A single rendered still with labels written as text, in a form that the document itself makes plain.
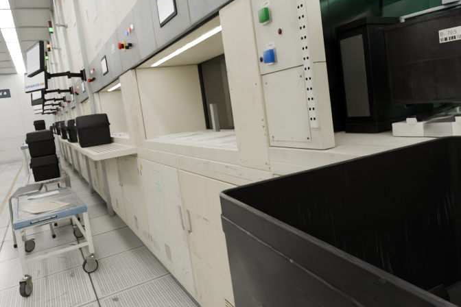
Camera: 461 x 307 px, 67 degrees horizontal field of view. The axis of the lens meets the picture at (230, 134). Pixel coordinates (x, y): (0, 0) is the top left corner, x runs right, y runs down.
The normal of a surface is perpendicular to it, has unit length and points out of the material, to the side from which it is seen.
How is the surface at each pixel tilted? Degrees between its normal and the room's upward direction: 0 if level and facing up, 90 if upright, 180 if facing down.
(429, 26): 93
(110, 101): 90
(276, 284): 90
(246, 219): 90
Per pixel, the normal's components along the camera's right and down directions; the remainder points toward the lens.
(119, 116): 0.48, 0.01
